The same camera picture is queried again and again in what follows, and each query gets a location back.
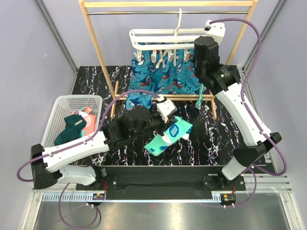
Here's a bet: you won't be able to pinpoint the wooden clothes rack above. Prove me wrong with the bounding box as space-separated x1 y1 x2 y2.
79 0 259 120

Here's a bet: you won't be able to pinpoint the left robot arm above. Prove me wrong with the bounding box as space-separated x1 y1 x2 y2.
31 105 177 190

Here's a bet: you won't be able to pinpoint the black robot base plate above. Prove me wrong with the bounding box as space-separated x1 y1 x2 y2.
67 164 276 201

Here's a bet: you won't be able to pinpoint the white plastic clip hanger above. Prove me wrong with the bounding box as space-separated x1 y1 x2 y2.
129 10 208 68

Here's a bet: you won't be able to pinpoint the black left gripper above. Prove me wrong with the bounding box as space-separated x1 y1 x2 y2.
131 105 177 139

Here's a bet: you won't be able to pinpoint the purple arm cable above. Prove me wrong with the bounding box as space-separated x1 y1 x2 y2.
208 18 288 207
16 90 166 228

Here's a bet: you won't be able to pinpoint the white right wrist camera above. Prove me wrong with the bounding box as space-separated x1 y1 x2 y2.
205 20 225 45

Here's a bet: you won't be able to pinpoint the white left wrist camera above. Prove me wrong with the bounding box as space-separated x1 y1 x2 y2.
156 94 177 124

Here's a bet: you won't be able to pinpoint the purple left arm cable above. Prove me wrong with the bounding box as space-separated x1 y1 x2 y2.
16 90 166 228

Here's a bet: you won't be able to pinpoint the blue shark print shorts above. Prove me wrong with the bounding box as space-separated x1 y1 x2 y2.
128 49 206 95

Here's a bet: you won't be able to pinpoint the white perforated plastic basket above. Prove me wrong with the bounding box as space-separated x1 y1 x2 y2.
41 95 102 157

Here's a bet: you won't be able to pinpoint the mint green sock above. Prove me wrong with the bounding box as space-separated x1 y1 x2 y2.
195 83 204 110
143 116 193 156

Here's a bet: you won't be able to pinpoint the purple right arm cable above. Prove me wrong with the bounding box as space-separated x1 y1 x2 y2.
208 18 288 207

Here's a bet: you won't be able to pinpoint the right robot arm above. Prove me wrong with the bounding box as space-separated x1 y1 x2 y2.
193 36 282 190

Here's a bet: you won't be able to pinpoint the dark teal sock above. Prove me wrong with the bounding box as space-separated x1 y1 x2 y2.
54 129 71 146
64 114 86 134

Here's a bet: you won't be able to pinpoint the pink sock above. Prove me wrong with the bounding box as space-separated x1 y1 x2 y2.
79 112 97 137
71 106 93 115

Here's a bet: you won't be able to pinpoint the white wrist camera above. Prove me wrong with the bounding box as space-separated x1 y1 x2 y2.
205 20 225 45
156 94 177 124

